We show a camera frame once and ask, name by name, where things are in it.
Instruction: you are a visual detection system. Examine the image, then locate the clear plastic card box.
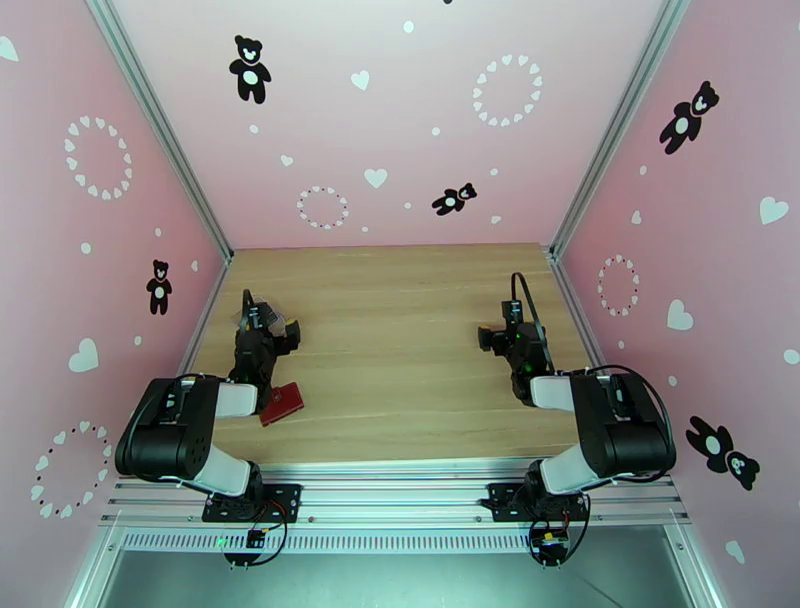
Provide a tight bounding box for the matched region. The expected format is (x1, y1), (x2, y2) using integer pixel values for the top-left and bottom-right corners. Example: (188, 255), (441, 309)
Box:
(232, 301), (290, 336)

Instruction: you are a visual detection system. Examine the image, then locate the red leather card holder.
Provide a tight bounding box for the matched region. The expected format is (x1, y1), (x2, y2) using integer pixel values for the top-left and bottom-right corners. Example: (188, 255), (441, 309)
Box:
(259, 383), (306, 429)

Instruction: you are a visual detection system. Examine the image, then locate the left base power wiring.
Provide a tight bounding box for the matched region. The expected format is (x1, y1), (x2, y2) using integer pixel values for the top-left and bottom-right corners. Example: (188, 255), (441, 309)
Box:
(223, 521), (289, 570)

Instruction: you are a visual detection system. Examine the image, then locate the base power wiring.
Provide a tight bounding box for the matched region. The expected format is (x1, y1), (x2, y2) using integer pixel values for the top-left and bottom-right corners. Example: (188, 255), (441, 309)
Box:
(527, 512), (586, 570)
(223, 521), (289, 570)

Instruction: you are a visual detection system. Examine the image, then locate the right base power wiring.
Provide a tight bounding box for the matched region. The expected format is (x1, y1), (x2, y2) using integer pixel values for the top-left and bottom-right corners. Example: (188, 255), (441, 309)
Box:
(527, 512), (586, 570)

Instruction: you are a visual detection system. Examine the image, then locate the perforated metal strip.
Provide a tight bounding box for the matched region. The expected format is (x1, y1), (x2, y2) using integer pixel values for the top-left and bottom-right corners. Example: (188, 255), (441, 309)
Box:
(121, 529), (539, 555)

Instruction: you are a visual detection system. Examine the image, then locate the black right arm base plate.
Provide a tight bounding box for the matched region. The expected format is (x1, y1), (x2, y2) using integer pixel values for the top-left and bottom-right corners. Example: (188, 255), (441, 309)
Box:
(486, 482), (590, 525)

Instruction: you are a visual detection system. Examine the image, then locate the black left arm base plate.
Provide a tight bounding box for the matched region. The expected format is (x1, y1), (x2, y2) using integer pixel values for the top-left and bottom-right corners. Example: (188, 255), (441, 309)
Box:
(201, 482), (304, 524)

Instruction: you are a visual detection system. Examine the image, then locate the aluminium front frame rail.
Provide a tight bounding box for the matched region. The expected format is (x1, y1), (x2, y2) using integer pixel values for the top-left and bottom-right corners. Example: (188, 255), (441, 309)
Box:
(99, 459), (692, 533)

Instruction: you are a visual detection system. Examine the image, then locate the aluminium frame post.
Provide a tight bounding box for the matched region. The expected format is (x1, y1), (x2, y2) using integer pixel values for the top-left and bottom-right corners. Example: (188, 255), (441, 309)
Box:
(548, 0), (695, 261)
(84, 0), (234, 267)

